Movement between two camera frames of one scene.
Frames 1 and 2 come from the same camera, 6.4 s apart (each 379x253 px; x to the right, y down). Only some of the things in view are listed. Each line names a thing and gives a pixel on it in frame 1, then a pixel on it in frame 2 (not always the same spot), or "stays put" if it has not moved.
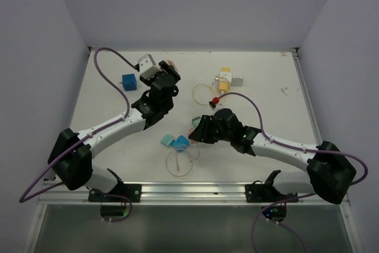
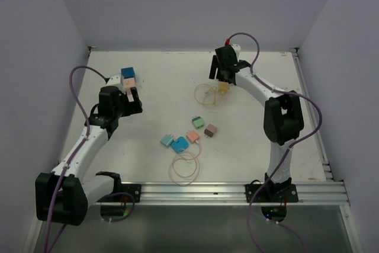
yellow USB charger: [223, 86] stays put
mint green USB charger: [195, 121] stays put
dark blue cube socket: [129, 82] to [128, 73]
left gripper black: [169, 69] to [132, 107]
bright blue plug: [180, 143] stays put
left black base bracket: [132, 191] stays put
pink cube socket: [170, 62] to [129, 83]
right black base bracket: [260, 192] stays put
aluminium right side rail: [305, 95] stays put
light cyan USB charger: [167, 140] stays put
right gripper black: [201, 133] to [215, 65]
